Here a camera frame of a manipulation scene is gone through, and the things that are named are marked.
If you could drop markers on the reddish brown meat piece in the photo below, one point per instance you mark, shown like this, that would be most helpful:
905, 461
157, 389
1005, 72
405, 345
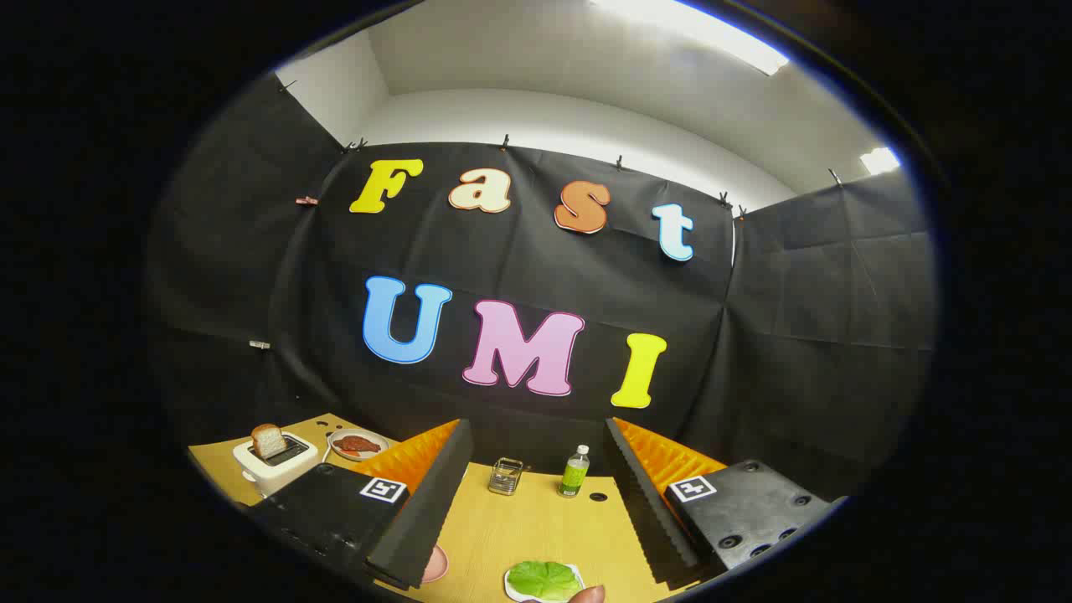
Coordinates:
358, 444

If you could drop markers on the white rounded plate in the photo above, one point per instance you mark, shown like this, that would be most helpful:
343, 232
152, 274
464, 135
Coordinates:
511, 593

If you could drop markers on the white bread slice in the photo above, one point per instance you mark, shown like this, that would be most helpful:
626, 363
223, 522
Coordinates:
268, 441

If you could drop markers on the green lettuce leaf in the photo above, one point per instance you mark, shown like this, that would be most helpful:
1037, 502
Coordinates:
544, 579

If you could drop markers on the grey round plate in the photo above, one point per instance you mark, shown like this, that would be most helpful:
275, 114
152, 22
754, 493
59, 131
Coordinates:
368, 434

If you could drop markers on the long ceiling light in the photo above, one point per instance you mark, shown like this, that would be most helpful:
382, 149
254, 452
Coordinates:
695, 29

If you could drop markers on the pink round plate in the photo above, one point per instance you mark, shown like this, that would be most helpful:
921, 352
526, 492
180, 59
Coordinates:
435, 565

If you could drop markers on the white toaster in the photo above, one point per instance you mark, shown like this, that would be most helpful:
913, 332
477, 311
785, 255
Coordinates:
276, 477

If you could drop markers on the small ceiling light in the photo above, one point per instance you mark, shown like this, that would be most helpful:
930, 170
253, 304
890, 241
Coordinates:
879, 160

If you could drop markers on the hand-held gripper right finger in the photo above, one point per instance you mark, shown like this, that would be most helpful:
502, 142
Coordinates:
649, 519

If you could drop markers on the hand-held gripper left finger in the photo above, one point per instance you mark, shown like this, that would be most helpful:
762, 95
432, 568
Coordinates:
427, 511

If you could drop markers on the green label drink bottle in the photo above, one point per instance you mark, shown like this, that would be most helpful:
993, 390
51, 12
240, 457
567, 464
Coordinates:
574, 477

